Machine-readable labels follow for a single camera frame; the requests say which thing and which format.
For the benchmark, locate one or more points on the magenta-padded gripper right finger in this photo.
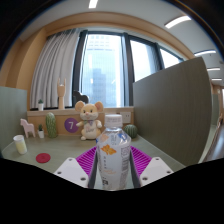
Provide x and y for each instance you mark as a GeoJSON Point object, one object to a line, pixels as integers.
{"type": "Point", "coordinates": [154, 170]}

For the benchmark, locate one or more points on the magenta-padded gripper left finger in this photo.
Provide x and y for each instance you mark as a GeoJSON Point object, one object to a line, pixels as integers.
{"type": "Point", "coordinates": [71, 170]}

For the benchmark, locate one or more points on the clear plastic water bottle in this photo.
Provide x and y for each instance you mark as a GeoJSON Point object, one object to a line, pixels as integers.
{"type": "Point", "coordinates": [113, 156]}

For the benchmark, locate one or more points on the flat round red coaster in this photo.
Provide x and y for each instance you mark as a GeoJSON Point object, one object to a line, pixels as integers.
{"type": "Point", "coordinates": [43, 157]}

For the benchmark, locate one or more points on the round green cactus ornament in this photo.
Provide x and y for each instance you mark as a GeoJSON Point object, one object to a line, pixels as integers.
{"type": "Point", "coordinates": [131, 131]}

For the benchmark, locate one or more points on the round purple number sign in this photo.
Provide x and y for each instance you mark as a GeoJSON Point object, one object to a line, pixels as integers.
{"type": "Point", "coordinates": [70, 125]}

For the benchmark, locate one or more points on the small plant in white pot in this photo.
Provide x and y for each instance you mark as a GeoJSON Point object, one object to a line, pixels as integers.
{"type": "Point", "coordinates": [40, 106]}
{"type": "Point", "coordinates": [41, 134]}

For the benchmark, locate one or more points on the beige plush mouse toy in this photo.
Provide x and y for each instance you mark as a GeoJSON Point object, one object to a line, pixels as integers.
{"type": "Point", "coordinates": [89, 125]}

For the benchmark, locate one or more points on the tall green cactus ornament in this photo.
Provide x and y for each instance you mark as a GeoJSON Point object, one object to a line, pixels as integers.
{"type": "Point", "coordinates": [51, 126]}

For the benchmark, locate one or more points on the white plastic cup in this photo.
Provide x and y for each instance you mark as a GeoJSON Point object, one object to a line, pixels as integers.
{"type": "Point", "coordinates": [20, 145]}

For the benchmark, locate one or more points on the pink horse figurine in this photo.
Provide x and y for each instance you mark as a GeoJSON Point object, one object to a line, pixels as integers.
{"type": "Point", "coordinates": [28, 127]}

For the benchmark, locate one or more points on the grey-green desk partition panel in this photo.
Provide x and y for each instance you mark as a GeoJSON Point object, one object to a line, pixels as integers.
{"type": "Point", "coordinates": [11, 113]}
{"type": "Point", "coordinates": [173, 110]}

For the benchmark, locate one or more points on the wooden hand model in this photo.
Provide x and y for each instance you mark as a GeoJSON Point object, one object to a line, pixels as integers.
{"type": "Point", "coordinates": [61, 95]}

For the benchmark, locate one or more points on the light grey curtain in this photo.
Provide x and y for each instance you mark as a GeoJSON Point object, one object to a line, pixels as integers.
{"type": "Point", "coordinates": [55, 70]}

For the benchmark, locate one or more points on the dark-framed window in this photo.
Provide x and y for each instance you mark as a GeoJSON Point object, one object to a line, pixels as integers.
{"type": "Point", "coordinates": [101, 66]}

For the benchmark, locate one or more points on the group of ceiling lights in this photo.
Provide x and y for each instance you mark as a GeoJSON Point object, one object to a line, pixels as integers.
{"type": "Point", "coordinates": [177, 21]}

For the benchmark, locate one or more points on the white wall socket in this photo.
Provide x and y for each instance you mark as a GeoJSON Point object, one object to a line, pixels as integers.
{"type": "Point", "coordinates": [126, 117]}

